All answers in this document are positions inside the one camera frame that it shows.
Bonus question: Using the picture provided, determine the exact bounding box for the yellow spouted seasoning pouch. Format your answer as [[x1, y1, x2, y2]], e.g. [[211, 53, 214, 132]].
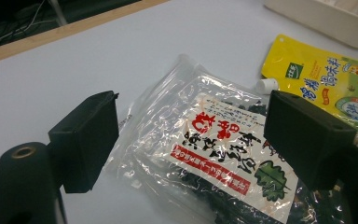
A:
[[255, 34, 358, 139]]

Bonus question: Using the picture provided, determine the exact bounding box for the cream plastic basket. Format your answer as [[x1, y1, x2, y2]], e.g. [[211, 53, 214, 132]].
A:
[[263, 0, 358, 49]]

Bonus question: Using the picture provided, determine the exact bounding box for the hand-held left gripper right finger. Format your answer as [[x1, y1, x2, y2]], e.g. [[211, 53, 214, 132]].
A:
[[263, 90, 358, 191]]

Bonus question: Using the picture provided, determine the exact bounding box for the clear seaweed bag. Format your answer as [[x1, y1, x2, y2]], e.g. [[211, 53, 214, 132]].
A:
[[103, 54, 355, 224]]

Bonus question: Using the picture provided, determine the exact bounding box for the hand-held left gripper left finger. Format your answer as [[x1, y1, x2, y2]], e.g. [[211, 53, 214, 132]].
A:
[[48, 91, 120, 194]]

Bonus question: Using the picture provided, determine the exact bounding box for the wooden table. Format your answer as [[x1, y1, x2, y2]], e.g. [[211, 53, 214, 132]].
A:
[[0, 0, 169, 76]]

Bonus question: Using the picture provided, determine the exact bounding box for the bundle of floor cables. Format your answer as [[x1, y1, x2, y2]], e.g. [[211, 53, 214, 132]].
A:
[[0, 0, 60, 50]]

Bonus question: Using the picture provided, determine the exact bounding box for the grey metal stand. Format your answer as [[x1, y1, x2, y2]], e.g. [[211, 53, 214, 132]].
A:
[[48, 0, 68, 26]]

